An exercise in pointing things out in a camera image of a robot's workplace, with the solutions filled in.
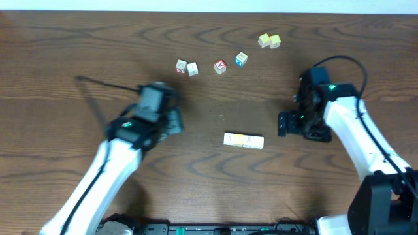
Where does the blue edged block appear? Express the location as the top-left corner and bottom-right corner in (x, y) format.
(235, 52), (248, 67)

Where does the white letter block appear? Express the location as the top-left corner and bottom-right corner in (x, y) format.
(186, 62), (199, 76)

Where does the soccer ball wooden block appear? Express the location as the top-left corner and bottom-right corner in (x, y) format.
(223, 133), (235, 146)

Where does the red A block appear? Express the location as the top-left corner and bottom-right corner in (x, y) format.
(214, 59), (227, 74)

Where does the yellow number wooden block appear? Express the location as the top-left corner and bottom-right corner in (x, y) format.
(233, 134), (245, 147)

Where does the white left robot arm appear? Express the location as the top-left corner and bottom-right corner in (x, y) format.
(39, 107), (184, 234)

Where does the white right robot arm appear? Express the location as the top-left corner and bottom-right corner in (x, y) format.
(278, 84), (417, 234)

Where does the plain wooden block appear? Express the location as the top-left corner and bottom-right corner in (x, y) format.
(252, 136), (264, 149)

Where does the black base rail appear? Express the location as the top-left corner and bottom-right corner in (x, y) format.
(97, 213), (319, 235)

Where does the pale yellow block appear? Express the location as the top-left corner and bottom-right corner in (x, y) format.
(258, 33), (270, 48)

